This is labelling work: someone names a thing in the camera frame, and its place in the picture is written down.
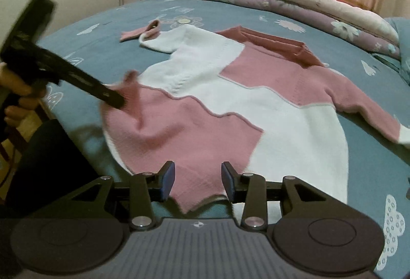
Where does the pink and white knit sweater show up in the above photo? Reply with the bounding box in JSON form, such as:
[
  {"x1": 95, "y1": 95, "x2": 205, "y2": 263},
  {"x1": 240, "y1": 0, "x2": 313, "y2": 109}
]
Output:
[{"x1": 101, "y1": 22, "x2": 409, "y2": 213}]

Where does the person's left hand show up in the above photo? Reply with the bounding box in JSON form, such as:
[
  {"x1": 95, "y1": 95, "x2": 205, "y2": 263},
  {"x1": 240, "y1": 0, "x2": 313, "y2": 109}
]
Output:
[{"x1": 1, "y1": 62, "x2": 47, "y2": 128}]

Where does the teal floral bed sheet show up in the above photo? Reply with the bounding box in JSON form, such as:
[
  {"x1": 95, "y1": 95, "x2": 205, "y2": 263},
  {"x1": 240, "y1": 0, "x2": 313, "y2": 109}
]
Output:
[{"x1": 40, "y1": 0, "x2": 409, "y2": 278}]

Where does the teal pillow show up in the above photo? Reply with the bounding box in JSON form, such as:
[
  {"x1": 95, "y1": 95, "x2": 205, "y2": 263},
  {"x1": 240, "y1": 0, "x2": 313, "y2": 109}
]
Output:
[{"x1": 385, "y1": 17, "x2": 410, "y2": 85}]

